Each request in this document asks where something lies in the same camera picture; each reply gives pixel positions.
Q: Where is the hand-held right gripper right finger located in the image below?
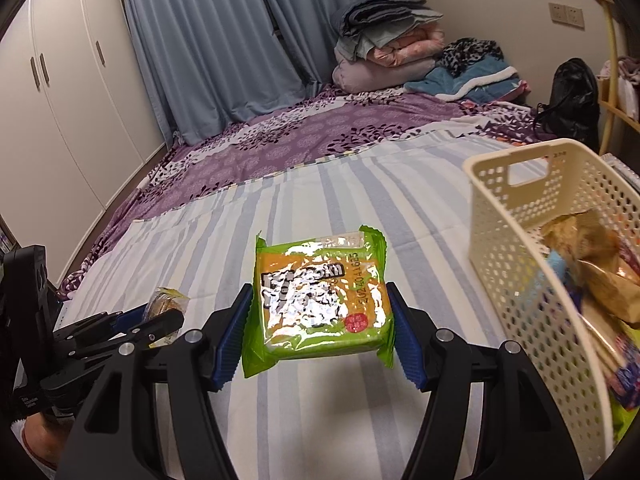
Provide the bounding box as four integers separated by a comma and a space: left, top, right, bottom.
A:
385, 281, 586, 480

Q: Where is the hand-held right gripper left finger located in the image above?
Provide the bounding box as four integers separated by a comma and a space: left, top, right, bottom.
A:
55, 282, 256, 480

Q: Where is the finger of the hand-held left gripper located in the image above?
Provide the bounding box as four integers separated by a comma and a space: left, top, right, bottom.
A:
65, 308, 185, 361
54, 311, 151, 345

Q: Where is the clear sesame cracker packet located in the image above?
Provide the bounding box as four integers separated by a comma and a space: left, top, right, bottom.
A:
142, 287, 192, 326

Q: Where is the small green snack packet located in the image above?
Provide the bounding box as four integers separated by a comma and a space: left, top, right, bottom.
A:
241, 225, 396, 380

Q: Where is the cream perforated plastic basket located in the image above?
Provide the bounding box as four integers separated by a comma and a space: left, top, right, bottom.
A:
462, 138, 640, 476

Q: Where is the golden pastry snack packet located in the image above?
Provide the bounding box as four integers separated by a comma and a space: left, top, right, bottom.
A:
542, 210, 640, 323

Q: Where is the person's left forearm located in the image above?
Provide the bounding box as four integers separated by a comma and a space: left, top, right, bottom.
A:
10, 407, 76, 473

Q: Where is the white blue striped sheet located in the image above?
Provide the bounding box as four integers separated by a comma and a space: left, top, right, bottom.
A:
60, 130, 616, 480

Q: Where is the purple floral bedsheet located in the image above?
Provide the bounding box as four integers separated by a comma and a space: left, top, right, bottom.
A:
55, 85, 561, 301

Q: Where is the white wardrobe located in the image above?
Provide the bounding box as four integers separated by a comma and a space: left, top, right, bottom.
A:
0, 0, 168, 286

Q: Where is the lilac folded quilt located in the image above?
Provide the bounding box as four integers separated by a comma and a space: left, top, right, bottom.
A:
332, 57, 438, 95

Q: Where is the blue fleece blanket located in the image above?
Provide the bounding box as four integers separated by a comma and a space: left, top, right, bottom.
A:
404, 56, 526, 103

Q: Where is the blue-grey curtain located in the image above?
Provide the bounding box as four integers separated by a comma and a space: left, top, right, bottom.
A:
117, 0, 418, 146

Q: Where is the black bag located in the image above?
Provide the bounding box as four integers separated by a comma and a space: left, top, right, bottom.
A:
537, 57, 601, 148

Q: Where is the leopard print cloth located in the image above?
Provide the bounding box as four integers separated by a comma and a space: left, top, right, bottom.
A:
440, 37, 506, 77

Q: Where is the pink folded quilt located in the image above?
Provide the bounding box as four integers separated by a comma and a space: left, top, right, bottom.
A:
367, 27, 446, 67

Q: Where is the pale grey folded cloth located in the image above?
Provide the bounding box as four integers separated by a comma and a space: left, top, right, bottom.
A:
334, 22, 426, 63

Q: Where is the dark grey folded blanket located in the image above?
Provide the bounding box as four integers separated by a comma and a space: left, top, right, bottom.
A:
336, 0, 443, 38

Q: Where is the wooden rack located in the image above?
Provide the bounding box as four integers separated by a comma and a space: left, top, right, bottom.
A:
585, 0, 640, 156

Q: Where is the wall socket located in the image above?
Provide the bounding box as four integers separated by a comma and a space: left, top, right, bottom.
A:
548, 2, 585, 28

